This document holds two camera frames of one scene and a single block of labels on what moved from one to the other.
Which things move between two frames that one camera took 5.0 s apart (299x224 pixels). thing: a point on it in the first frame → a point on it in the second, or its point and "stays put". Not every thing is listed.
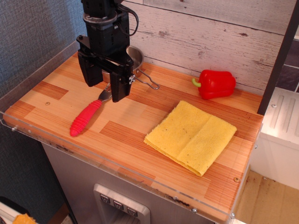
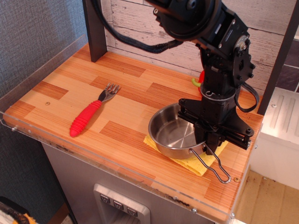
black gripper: [107, 47] → [218, 115]
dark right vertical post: [279, 60] stays put
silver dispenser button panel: [116, 208] stays put
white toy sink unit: [275, 154] stays put
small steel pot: [137, 56] → [173, 136]
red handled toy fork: [80, 120] stays put
